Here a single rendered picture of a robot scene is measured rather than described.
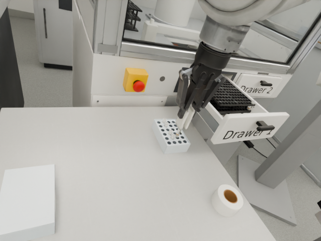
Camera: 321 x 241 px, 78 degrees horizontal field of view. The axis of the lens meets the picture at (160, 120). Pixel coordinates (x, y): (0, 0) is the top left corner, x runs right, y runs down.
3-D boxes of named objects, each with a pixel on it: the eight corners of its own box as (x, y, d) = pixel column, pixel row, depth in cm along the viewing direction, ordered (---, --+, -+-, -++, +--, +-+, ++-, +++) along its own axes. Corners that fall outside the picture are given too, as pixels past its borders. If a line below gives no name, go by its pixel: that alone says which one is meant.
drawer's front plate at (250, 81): (270, 96, 108) (283, 78, 101) (231, 95, 94) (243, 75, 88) (268, 94, 109) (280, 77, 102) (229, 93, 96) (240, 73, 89)
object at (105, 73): (276, 97, 114) (293, 75, 105) (90, 93, 68) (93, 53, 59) (196, 36, 177) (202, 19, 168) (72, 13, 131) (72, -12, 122)
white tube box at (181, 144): (186, 151, 65) (190, 143, 62) (163, 154, 61) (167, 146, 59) (172, 126, 73) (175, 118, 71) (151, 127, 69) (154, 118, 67)
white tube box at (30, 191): (56, 234, 37) (54, 222, 34) (-2, 249, 34) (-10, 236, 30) (56, 177, 46) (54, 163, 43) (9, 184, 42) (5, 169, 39)
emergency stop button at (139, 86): (144, 93, 67) (146, 83, 65) (133, 93, 65) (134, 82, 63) (141, 88, 69) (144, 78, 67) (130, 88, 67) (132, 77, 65)
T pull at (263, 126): (273, 130, 63) (276, 127, 62) (257, 131, 59) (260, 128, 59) (265, 123, 65) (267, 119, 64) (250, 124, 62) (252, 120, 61)
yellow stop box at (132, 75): (145, 93, 70) (150, 75, 66) (125, 93, 67) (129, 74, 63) (141, 86, 73) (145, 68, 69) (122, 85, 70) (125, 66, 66)
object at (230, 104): (254, 105, 74) (255, 104, 74) (219, 106, 66) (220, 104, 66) (251, 103, 75) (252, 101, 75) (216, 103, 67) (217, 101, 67)
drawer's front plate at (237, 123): (271, 137, 75) (290, 115, 68) (212, 144, 62) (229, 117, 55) (268, 134, 76) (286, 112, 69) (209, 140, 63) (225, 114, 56)
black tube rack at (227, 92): (246, 117, 78) (255, 104, 74) (212, 119, 70) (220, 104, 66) (215, 87, 92) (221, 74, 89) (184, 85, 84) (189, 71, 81)
